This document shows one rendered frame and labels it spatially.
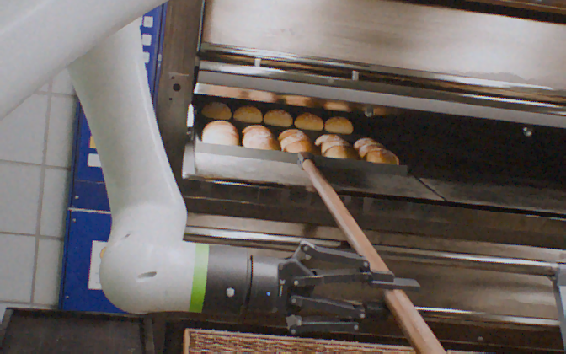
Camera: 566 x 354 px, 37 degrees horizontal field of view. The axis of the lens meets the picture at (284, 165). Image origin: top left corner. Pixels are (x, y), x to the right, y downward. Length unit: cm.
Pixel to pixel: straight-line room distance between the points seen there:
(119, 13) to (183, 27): 92
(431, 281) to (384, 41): 55
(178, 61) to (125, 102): 67
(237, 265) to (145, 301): 13
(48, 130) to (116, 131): 69
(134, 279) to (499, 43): 108
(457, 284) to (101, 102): 110
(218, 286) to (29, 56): 45
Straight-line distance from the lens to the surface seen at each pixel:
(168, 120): 178
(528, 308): 203
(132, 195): 117
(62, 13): 81
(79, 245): 182
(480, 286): 198
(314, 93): 164
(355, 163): 216
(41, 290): 189
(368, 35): 180
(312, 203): 183
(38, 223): 185
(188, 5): 176
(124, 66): 108
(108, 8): 84
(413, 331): 105
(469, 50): 186
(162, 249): 110
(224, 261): 110
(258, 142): 214
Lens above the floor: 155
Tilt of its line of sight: 10 degrees down
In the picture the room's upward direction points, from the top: 8 degrees clockwise
